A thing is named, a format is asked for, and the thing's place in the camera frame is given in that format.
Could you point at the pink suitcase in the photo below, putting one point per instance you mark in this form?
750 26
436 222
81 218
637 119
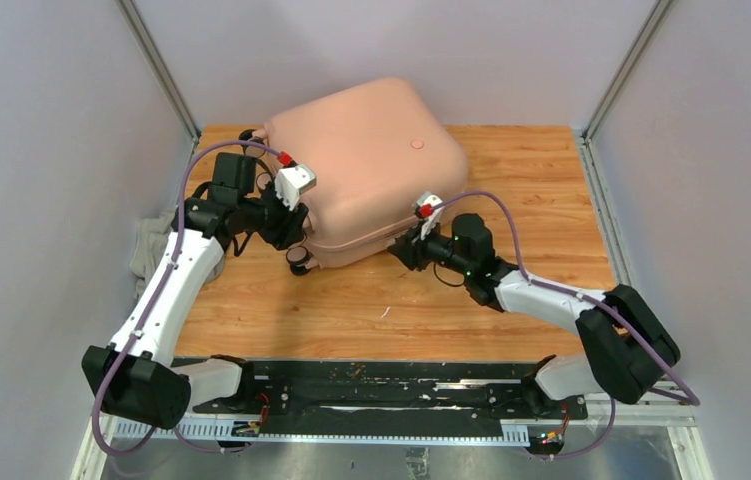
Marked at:
375 148

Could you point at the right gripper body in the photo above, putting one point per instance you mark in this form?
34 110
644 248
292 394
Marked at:
436 248

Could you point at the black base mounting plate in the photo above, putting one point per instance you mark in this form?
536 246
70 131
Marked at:
405 400

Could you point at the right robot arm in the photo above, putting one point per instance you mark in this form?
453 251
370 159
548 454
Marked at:
626 349

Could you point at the aluminium frame rails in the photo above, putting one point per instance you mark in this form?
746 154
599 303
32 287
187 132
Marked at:
228 434

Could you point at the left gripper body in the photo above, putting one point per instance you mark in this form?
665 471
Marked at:
275 213

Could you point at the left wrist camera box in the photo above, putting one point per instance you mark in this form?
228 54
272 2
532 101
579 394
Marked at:
291 183

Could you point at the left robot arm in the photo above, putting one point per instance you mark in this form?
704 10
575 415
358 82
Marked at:
133 376

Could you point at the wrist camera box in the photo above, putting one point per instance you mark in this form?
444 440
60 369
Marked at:
429 210
291 183

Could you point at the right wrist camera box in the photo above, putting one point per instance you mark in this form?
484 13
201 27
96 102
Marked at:
429 210

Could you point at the grey cloth garment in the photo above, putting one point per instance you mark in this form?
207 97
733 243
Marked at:
151 241

